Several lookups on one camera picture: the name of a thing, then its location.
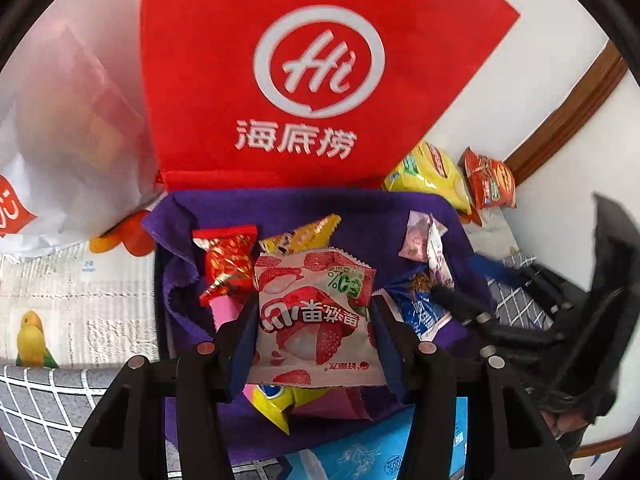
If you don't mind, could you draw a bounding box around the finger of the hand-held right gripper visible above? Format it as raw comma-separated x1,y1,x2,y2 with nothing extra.
472,255,571,311
432,287,556,346

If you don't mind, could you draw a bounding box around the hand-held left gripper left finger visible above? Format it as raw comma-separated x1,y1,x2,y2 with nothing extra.
57,296,261,480

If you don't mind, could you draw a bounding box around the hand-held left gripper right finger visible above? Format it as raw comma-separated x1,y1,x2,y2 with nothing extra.
370,294,573,480

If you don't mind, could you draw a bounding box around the blue snack packet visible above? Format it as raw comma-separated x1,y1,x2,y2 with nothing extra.
385,270,453,341

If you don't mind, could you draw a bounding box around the yellow and pink snack packet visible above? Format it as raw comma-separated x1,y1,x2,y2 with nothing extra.
212,295,373,436

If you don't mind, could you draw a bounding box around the white and pink lychee packet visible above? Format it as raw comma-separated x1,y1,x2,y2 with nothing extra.
247,247,388,388

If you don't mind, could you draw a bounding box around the red candy packet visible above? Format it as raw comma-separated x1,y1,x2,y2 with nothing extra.
192,225,258,308

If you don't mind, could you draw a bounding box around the white and purple candy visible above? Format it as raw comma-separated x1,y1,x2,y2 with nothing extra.
425,215,456,291

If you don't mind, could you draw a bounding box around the blue tissue pack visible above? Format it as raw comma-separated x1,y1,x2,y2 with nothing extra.
282,397,468,480

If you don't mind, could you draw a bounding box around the orange snack packet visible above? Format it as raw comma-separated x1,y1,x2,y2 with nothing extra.
459,147,518,211

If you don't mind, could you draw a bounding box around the brown wooden trim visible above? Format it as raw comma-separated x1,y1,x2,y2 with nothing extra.
572,432,628,461
502,40,628,186

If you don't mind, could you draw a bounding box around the golden brown snack packet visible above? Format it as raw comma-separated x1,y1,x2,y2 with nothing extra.
258,213,342,256

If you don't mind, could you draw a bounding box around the purple towel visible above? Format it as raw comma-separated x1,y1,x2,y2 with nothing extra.
141,187,493,466

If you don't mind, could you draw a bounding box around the yellow and green snack packet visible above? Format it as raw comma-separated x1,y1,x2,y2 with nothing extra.
382,141,473,213

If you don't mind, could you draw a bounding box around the grey checked blanket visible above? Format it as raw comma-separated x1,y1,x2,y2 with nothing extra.
0,252,556,480

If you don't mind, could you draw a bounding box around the white plastic shopping bag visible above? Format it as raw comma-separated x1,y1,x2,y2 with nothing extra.
0,7,166,261

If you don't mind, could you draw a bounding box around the red fabric bag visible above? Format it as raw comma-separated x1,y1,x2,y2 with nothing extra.
140,0,521,193

